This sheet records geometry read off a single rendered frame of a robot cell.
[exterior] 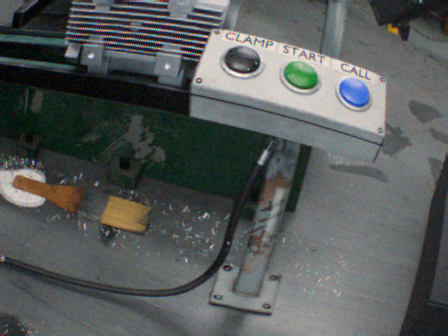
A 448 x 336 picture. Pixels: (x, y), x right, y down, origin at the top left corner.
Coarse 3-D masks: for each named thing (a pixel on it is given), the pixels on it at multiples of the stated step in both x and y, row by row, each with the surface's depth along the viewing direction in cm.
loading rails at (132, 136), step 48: (0, 48) 94; (48, 48) 93; (0, 96) 87; (48, 96) 85; (96, 96) 84; (144, 96) 83; (48, 144) 89; (96, 144) 88; (144, 144) 87; (192, 144) 85; (240, 144) 84
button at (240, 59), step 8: (232, 48) 59; (240, 48) 59; (248, 48) 59; (232, 56) 58; (240, 56) 58; (248, 56) 58; (256, 56) 58; (232, 64) 58; (240, 64) 58; (248, 64) 58; (256, 64) 58; (240, 72) 58; (248, 72) 58
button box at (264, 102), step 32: (224, 32) 60; (224, 64) 58; (320, 64) 59; (192, 96) 59; (224, 96) 58; (256, 96) 57; (288, 96) 57; (320, 96) 58; (384, 96) 58; (256, 128) 61; (288, 128) 60; (320, 128) 58; (352, 128) 57; (384, 128) 57
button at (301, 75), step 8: (288, 64) 58; (296, 64) 58; (304, 64) 58; (288, 72) 58; (296, 72) 58; (304, 72) 58; (312, 72) 58; (288, 80) 58; (296, 80) 57; (304, 80) 57; (312, 80) 58; (304, 88) 57
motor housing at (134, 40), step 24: (120, 0) 76; (144, 0) 74; (168, 0) 74; (216, 0) 75; (240, 0) 89; (72, 24) 77; (96, 24) 77; (120, 24) 76; (144, 24) 76; (168, 24) 75; (192, 24) 75; (216, 24) 74; (120, 48) 78; (144, 48) 79; (192, 48) 77; (144, 72) 84; (192, 72) 84
